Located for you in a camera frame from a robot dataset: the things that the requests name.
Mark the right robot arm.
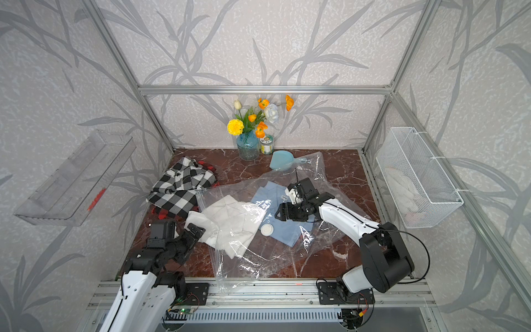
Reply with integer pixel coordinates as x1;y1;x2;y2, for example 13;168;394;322
275;195;415;293

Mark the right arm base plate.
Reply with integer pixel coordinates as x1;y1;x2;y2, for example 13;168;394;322
315;278;375;307

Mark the small white lidded jar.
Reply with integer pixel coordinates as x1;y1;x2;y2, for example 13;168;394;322
259;134;274;155

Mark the grey white plaid shirt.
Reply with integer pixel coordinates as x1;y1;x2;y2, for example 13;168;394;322
146;156;218;219

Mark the white cloth in basket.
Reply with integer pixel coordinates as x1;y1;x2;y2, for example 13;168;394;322
385;167;426;225

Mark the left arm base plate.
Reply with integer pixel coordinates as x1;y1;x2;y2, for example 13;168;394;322
181;282;210;307

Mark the white garment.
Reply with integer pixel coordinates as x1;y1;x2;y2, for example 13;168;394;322
185;195;266;259

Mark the clear plastic vacuum bag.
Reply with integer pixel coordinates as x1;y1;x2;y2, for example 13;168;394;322
199;152;368;293

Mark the artificial flower bouquet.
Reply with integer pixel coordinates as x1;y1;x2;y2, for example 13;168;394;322
227;98;280;139

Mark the blue glass flower vase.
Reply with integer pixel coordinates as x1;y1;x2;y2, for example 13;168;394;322
236;131;260;161

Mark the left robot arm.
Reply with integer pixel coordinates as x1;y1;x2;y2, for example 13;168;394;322
100;221;205;331

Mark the light blue plastic scoop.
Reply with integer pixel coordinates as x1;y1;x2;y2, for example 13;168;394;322
270;150;308;171

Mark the white wire wall basket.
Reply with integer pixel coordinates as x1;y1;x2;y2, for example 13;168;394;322
376;127;464;229

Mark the red black plaid shirt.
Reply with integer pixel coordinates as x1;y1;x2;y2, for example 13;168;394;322
151;159;218;221

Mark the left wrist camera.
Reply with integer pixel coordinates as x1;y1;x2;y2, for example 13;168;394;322
147;220;176;249

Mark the clear acrylic wall shelf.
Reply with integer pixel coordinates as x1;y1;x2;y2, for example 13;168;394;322
14;130;136;227

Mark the light blue folded garment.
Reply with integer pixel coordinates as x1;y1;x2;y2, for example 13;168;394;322
251;181;315;248

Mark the aluminium frame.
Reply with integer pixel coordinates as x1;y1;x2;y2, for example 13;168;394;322
78;0;531;332

